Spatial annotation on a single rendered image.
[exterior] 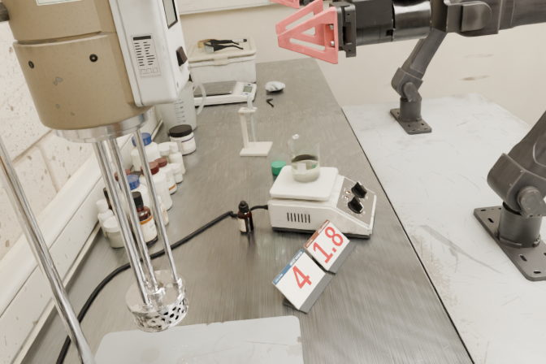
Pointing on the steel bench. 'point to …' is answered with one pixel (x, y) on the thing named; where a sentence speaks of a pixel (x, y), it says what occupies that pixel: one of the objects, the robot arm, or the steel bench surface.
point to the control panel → (359, 199)
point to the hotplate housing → (316, 214)
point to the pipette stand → (248, 139)
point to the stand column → (16, 197)
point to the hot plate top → (292, 190)
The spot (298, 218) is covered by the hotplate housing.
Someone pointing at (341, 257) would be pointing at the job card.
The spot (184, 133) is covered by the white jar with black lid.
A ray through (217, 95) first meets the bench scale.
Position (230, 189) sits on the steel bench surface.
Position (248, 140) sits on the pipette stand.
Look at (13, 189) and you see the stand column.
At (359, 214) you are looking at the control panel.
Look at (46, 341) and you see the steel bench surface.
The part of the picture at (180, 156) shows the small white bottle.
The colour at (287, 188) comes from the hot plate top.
